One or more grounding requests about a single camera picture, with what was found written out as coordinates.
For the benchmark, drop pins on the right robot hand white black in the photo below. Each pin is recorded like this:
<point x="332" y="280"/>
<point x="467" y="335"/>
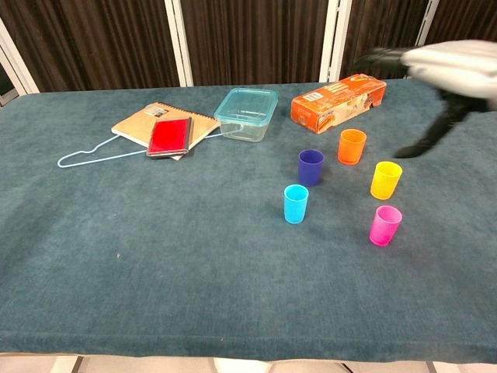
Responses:
<point x="446" y="62"/>

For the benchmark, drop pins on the yellow plastic cup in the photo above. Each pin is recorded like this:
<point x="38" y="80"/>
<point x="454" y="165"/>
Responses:
<point x="385" y="182"/>

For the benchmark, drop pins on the purple plastic cup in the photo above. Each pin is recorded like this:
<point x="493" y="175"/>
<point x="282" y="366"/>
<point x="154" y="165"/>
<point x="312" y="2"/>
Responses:
<point x="310" y="169"/>

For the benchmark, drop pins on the pink plastic cup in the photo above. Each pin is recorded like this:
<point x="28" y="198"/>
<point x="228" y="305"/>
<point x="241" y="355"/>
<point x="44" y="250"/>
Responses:
<point x="384" y="227"/>

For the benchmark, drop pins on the light blue plastic cup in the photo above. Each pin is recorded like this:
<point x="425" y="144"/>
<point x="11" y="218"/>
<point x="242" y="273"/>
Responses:
<point x="296" y="206"/>

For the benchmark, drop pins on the dark brown curtain panel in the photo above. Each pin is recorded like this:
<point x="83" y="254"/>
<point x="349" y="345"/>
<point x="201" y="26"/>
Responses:
<point x="97" y="39"/>
<point x="252" y="39"/>
<point x="380" y="27"/>
<point x="466" y="19"/>

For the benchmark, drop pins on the orange cardboard box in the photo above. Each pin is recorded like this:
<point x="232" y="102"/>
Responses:
<point x="338" y="101"/>

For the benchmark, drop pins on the orange plastic cup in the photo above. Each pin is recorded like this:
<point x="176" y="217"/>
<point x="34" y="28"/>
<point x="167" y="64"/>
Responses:
<point x="351" y="147"/>

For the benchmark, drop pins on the clear container teal rim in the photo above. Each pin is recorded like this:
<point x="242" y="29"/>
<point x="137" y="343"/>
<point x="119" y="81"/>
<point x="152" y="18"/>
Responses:
<point x="252" y="128"/>

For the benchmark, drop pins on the red flat case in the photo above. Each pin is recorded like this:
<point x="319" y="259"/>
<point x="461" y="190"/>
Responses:
<point x="169" y="136"/>

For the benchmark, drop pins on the kraft spiral notebook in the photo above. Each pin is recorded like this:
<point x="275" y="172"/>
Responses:
<point x="136" y="124"/>

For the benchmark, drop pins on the teal tablecloth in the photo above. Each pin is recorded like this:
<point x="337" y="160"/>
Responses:
<point x="155" y="252"/>

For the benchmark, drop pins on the white frame post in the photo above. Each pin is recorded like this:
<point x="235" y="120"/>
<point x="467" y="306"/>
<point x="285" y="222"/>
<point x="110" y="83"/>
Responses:
<point x="19" y="64"/>
<point x="178" y="46"/>
<point x="426" y="23"/>
<point x="334" y="39"/>

